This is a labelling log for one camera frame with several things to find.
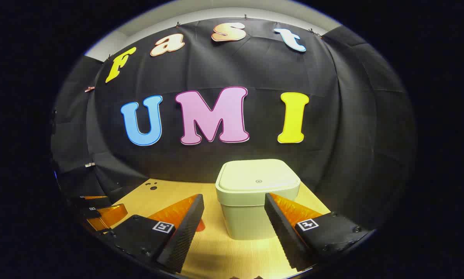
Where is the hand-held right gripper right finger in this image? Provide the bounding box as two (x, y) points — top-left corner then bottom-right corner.
(264, 193), (373, 272)

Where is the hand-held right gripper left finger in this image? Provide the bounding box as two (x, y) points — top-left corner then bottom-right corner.
(100, 194), (205, 274)

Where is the green desktop garbage bin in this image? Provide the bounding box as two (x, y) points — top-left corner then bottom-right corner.
(215, 159), (301, 241)

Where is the wooden desktop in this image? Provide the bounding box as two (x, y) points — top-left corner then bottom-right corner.
(110, 178), (331, 279)

